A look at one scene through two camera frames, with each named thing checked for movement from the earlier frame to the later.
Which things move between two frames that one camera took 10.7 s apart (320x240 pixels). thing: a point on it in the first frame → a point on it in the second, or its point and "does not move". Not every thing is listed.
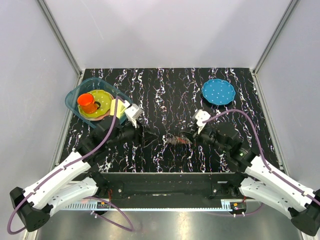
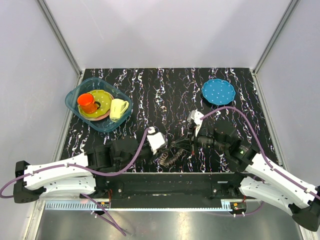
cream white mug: x=121 y=107 does not move
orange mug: x=86 y=103 does not move
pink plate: x=100 y=118 does not move
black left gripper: x=142 y=135 → x=153 y=157
